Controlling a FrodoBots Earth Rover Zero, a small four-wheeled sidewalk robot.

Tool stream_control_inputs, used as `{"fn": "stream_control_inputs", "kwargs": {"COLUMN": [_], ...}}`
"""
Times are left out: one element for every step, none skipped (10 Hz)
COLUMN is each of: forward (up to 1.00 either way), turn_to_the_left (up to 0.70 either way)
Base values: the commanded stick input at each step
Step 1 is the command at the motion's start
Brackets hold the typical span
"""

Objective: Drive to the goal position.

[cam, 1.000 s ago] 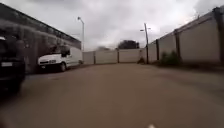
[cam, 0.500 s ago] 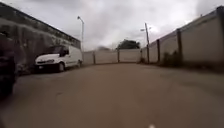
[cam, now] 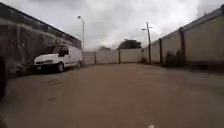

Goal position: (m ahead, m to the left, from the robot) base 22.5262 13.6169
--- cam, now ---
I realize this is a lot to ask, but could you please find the dark stone wall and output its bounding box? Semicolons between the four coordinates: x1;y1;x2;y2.
0;2;83;76

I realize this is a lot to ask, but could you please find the pale street lamp pole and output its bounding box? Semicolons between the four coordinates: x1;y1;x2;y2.
77;15;86;53

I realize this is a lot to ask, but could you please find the brown-grey asphalt road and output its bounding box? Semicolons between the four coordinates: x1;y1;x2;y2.
0;62;224;128

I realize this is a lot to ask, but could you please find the pale panel wall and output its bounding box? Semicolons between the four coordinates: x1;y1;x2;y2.
82;5;224;67

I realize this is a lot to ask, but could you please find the pole with lamps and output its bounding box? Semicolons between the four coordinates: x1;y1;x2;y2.
141;21;155;64

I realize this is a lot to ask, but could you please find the dark tree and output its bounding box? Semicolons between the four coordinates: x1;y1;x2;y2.
117;39;143;51

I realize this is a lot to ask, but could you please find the white van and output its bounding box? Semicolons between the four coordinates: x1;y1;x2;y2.
33;44;84;74

